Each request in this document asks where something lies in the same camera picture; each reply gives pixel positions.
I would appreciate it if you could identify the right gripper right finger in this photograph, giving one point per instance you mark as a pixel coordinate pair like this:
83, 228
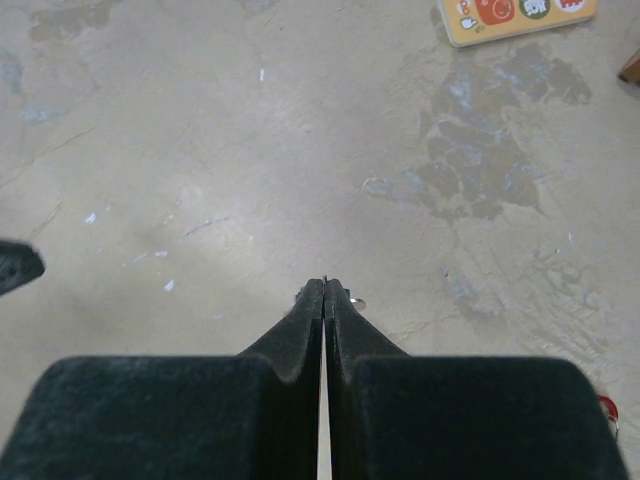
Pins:
397, 416

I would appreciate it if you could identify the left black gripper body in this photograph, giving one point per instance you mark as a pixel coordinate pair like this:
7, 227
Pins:
20, 264

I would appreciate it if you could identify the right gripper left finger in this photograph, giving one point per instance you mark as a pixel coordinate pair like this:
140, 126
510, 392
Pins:
254, 415

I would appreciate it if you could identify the red tag key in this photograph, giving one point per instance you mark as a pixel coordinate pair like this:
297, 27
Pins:
611, 412

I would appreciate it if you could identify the orange small notebook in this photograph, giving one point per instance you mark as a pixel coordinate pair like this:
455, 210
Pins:
471, 22

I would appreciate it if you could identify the wooden shelf rack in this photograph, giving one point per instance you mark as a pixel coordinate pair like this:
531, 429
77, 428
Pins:
630, 72

